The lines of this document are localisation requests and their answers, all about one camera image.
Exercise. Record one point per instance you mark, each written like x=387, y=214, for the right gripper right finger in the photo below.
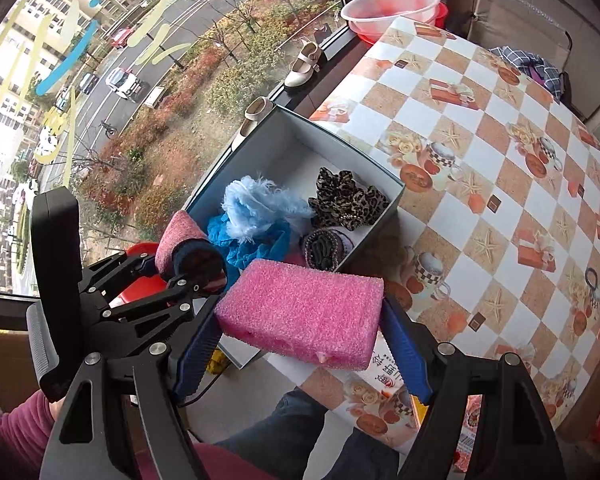
x=413, y=348

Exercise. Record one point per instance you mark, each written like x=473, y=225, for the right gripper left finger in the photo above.
x=193, y=345

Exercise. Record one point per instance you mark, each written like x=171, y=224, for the pink foam block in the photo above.
x=323, y=318

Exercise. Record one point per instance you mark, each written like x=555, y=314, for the pink black knitted sock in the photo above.
x=184, y=250

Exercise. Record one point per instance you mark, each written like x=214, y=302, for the blue mesh cloth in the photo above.
x=272, y=244

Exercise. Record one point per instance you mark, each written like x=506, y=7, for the purple knitted cuff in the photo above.
x=326, y=248

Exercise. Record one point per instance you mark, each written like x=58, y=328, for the leopard print scrunchie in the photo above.
x=339, y=201

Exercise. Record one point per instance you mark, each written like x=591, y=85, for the person left hand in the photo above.
x=55, y=408

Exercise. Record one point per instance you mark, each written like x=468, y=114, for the orange floral tissue pack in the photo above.
x=376, y=401

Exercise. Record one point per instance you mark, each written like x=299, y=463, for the white open cardboard box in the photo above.
x=291, y=169

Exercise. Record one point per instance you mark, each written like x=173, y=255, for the cream shoe near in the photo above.
x=254, y=113

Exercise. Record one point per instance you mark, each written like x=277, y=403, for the cream shoe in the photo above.
x=254, y=113
x=305, y=65

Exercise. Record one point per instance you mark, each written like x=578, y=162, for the cream shoe far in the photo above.
x=305, y=65

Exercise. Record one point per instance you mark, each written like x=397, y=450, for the plaid cloth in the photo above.
x=535, y=67

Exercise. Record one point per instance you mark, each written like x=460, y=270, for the pink plastic basin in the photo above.
x=370, y=19

